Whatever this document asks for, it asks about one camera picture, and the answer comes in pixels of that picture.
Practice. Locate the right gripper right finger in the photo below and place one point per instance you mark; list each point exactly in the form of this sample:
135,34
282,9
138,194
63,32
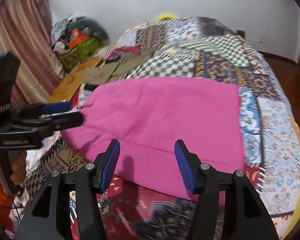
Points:
245,215

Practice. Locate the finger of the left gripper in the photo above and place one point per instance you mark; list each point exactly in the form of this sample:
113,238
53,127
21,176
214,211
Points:
56,107
61,121

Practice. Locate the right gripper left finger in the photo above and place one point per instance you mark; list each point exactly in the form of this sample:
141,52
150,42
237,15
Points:
48,215

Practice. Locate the pink pants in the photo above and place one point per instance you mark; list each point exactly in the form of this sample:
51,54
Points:
147,116

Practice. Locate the left hand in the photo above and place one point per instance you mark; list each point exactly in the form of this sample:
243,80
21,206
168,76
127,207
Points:
19,168

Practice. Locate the wooden lap table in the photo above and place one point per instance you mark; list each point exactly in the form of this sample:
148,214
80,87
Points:
68,87

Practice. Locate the black folded garment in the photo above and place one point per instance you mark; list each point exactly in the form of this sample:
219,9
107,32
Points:
90,87

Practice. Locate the olive green folded pants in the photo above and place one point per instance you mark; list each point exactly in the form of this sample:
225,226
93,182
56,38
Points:
113,70

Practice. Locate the green bag clutter pile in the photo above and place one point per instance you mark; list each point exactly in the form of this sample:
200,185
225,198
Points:
76,38

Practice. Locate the pink striped curtain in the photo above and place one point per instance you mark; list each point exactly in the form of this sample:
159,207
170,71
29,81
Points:
25,27

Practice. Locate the red pink garment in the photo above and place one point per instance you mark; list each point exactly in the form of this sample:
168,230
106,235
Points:
120,51

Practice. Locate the yellow pillow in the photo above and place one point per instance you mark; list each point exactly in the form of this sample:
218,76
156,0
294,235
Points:
166,16

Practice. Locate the patchwork patterned bedspread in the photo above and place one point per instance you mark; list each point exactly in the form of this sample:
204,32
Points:
202,48

